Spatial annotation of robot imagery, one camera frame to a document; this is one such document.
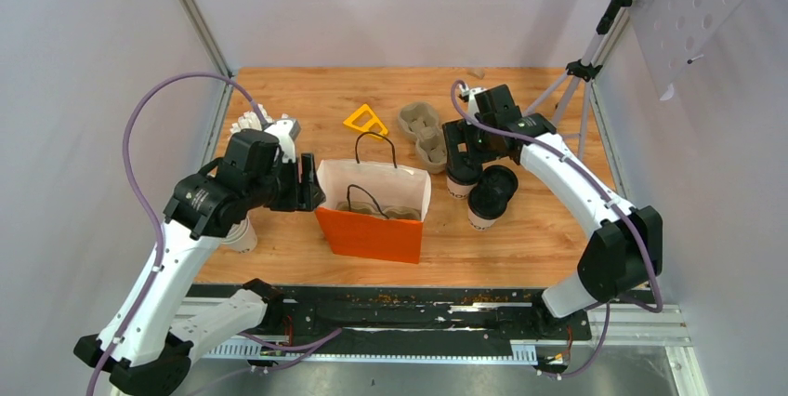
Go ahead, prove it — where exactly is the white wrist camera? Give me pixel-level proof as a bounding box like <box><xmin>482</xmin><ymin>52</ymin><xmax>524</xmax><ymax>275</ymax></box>
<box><xmin>263</xmin><ymin>118</ymin><xmax>301</xmax><ymax>163</ymax></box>
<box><xmin>458</xmin><ymin>86</ymin><xmax>486</xmax><ymax>117</ymax></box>

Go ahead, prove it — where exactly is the orange and white paper bag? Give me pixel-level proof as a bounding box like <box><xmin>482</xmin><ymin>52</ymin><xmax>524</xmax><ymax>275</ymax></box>
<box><xmin>315</xmin><ymin>131</ymin><xmax>432</xmax><ymax>264</ymax></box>

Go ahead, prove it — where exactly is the stack of white paper cups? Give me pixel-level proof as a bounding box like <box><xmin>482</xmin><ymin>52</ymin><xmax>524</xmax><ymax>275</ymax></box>
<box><xmin>222</xmin><ymin>218</ymin><xmax>257</xmax><ymax>253</ymax></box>

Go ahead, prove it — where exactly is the stack of black lids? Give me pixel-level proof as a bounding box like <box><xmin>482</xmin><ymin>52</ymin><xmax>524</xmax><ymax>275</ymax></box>
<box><xmin>480</xmin><ymin>165</ymin><xmax>519</xmax><ymax>199</ymax></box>

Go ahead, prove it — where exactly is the single cardboard cup carrier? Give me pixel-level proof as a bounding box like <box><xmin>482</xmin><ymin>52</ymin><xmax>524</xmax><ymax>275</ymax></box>
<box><xmin>335</xmin><ymin>201</ymin><xmax>421</xmax><ymax>221</ymax></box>

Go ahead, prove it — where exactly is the cardboard cup carrier stack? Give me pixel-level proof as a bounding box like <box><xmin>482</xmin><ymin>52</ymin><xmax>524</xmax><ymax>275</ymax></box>
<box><xmin>397</xmin><ymin>101</ymin><xmax>448</xmax><ymax>174</ymax></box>

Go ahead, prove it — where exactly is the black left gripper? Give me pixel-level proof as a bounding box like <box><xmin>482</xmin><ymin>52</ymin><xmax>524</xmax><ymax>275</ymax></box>
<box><xmin>246</xmin><ymin>152</ymin><xmax>328</xmax><ymax>211</ymax></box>

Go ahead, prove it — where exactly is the yellow plastic triangle piece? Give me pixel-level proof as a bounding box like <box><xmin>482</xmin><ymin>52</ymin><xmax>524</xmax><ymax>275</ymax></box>
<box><xmin>342</xmin><ymin>103</ymin><xmax>389</xmax><ymax>136</ymax></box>

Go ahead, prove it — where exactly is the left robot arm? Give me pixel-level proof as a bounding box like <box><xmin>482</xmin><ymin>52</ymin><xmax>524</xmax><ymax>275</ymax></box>
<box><xmin>74</xmin><ymin>129</ymin><xmax>325</xmax><ymax>395</ymax></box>

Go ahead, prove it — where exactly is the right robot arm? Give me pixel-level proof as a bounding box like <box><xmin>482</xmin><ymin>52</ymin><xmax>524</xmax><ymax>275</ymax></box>
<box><xmin>442</xmin><ymin>80</ymin><xmax>663</xmax><ymax>338</ymax></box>

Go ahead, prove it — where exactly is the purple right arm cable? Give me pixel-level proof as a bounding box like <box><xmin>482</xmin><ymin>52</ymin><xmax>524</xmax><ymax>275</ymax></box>
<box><xmin>450</xmin><ymin>79</ymin><xmax>664</xmax><ymax>314</ymax></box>

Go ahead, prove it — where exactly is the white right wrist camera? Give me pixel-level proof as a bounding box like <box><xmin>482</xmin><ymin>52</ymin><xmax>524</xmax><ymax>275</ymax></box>
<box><xmin>458</xmin><ymin>86</ymin><xmax>486</xmax><ymax>117</ymax></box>

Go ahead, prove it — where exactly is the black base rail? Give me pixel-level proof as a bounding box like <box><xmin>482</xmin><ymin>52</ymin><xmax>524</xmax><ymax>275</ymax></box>
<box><xmin>208</xmin><ymin>285</ymin><xmax>607</xmax><ymax>377</ymax></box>

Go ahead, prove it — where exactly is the pink cup of straws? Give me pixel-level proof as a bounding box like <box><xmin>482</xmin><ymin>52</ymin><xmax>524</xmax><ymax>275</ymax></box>
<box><xmin>230</xmin><ymin>112</ymin><xmax>289</xmax><ymax>134</ymax></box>

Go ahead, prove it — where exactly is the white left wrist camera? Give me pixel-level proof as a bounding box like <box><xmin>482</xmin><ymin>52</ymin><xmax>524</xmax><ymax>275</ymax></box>
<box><xmin>263</xmin><ymin>118</ymin><xmax>301</xmax><ymax>163</ymax></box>

